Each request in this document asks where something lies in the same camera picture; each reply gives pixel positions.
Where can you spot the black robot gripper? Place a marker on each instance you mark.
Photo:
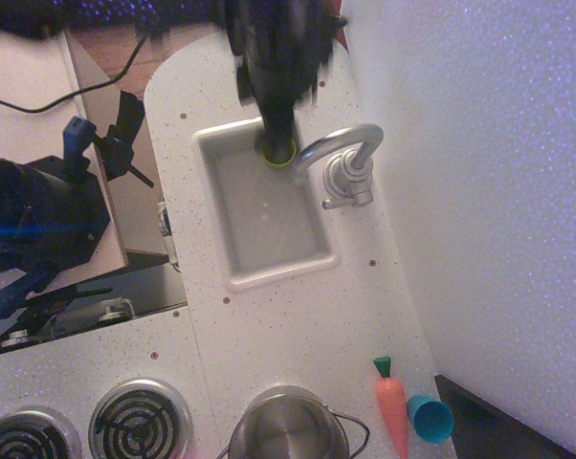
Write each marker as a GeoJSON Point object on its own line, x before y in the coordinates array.
{"type": "Point", "coordinates": [279, 47]}

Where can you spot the silver toy faucet spout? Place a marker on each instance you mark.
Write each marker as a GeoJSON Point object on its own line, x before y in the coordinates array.
{"type": "Point", "coordinates": [368, 136]}

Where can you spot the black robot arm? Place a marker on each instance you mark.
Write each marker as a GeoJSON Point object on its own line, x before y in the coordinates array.
{"type": "Point", "coordinates": [41, 19]}

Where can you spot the silver faucet base with lever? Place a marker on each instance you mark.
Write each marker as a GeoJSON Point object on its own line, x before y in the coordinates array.
{"type": "Point", "coordinates": [345, 184]}

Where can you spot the green plastic cup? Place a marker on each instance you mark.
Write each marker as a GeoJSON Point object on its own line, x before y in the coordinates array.
{"type": "Point", "coordinates": [278, 154]}

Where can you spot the grey toy sink basin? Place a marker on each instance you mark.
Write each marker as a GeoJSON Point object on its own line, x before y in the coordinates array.
{"type": "Point", "coordinates": [266, 225]}

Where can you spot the black clamp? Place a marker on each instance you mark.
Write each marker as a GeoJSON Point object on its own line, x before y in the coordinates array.
{"type": "Point", "coordinates": [116, 147]}

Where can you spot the blue clamp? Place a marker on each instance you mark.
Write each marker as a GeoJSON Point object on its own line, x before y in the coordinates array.
{"type": "Point", "coordinates": [77, 135]}

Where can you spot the white toy kitchen counter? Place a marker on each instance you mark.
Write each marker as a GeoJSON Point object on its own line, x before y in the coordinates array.
{"type": "Point", "coordinates": [279, 290]}

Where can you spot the black and blue equipment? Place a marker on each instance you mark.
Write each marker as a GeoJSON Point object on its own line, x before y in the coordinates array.
{"type": "Point", "coordinates": [52, 216]}

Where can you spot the orange toy carrot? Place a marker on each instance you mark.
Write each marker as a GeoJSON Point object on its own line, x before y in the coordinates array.
{"type": "Point", "coordinates": [392, 402]}

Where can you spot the stainless steel pot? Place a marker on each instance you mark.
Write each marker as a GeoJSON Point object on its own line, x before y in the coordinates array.
{"type": "Point", "coordinates": [288, 421]}

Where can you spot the right toy stove burner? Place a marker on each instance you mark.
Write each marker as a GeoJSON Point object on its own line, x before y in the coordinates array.
{"type": "Point", "coordinates": [141, 418]}

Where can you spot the toy stove burner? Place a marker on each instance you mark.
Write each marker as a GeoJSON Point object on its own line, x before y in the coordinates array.
{"type": "Point", "coordinates": [38, 432]}
{"type": "Point", "coordinates": [141, 418]}

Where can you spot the teal plastic cup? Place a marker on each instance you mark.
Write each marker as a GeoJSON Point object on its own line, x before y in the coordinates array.
{"type": "Point", "coordinates": [431, 420]}

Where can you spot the left toy stove burner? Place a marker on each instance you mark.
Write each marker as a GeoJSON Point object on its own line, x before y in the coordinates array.
{"type": "Point", "coordinates": [38, 432]}

